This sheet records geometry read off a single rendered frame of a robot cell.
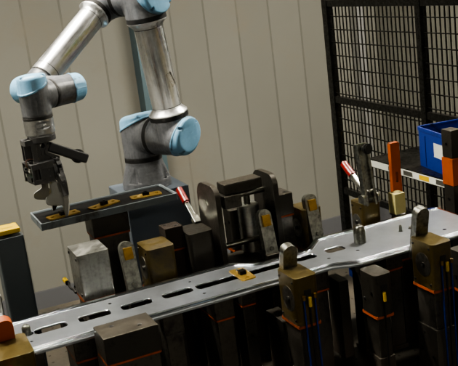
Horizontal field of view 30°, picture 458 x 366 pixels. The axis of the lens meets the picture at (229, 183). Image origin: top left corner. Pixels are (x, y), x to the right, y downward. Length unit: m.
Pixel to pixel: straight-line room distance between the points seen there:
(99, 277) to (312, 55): 3.29
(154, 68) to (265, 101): 2.64
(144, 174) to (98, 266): 0.58
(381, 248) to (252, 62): 2.94
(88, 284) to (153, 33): 0.76
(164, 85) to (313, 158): 2.87
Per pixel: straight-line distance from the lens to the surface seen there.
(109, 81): 4.70
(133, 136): 2.56
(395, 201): 2.40
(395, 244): 2.20
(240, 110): 4.98
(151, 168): 2.59
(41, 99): 2.14
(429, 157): 2.76
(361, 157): 2.37
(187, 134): 2.48
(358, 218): 2.41
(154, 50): 2.43
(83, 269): 2.06
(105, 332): 1.80
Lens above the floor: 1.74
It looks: 14 degrees down
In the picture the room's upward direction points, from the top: 7 degrees counter-clockwise
